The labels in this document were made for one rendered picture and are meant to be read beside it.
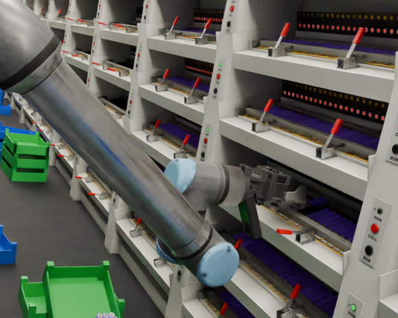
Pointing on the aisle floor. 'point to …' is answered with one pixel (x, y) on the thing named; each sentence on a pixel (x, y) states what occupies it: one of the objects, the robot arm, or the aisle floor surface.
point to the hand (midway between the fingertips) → (303, 204)
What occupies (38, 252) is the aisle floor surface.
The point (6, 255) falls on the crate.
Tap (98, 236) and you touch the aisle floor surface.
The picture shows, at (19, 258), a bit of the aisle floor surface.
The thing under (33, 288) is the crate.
